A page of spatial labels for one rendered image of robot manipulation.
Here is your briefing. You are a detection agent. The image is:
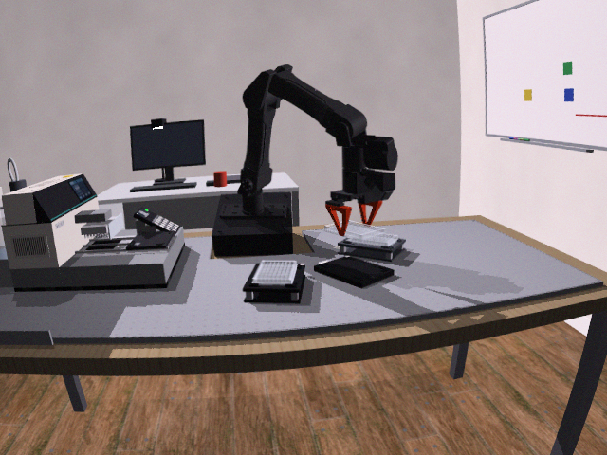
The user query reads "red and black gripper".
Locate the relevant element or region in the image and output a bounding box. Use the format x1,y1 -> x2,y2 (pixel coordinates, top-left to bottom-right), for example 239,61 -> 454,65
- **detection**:
325,168 -> 382,236

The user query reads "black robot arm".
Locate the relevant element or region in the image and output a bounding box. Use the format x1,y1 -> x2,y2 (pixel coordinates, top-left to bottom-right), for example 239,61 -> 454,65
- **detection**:
219,64 -> 398,219

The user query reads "grey curved hose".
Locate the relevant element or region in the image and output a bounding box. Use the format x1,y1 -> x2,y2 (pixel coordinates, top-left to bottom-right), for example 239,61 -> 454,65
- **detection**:
8,158 -> 19,181

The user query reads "white well plate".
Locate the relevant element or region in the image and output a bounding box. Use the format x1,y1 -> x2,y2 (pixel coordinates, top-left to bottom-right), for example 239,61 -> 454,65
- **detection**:
252,260 -> 298,286
345,234 -> 398,247
323,220 -> 387,242

